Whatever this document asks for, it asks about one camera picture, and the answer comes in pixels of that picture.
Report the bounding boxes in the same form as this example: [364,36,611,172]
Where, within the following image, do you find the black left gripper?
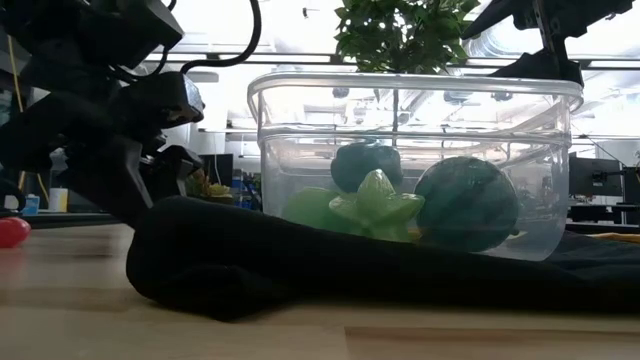
[0,72,206,227]

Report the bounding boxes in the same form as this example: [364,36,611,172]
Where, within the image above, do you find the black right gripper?
[461,0,634,87]

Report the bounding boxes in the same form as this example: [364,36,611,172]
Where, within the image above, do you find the light green toy ball fruit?
[284,186,351,236]

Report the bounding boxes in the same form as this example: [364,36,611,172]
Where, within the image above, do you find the striped green toy watermelon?
[413,155,521,254]

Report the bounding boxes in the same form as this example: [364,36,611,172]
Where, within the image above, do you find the dark green toy bell pepper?
[329,142,405,194]

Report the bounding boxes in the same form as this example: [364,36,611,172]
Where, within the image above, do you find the light green toy starfruit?
[328,168,426,244]

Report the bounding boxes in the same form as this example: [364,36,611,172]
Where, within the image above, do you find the clear plastic tupperware container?
[247,69,586,263]

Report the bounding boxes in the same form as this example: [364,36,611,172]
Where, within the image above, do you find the small potted succulent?
[185,169,235,206]

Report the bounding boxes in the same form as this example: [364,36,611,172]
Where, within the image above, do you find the small dark background monitor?
[199,153,235,188]

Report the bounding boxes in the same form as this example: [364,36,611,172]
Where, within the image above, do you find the white cylinder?
[47,187,69,214]

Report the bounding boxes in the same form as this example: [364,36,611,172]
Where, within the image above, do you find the blue storage bins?
[232,169,264,211]

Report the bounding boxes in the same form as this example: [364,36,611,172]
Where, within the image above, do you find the leafy green potted plant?
[332,0,482,169]

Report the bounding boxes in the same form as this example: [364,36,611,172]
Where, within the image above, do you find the large black computer monitor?
[568,156,624,199]

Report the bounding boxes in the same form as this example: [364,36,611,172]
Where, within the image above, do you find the black folded cloth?
[125,195,640,322]

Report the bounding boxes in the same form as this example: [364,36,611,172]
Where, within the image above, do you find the dark office desk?
[567,202,640,234]

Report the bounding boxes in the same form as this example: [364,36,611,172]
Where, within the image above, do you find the yellow cloth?
[589,231,640,245]

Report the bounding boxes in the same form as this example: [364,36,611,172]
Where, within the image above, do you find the silver ventilation duct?
[463,27,506,57]

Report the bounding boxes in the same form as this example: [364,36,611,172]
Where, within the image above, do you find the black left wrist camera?
[99,0,185,71]

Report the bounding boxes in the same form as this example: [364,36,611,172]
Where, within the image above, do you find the yellow cable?
[5,34,50,201]

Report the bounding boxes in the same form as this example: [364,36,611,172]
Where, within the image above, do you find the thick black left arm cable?
[179,0,264,75]

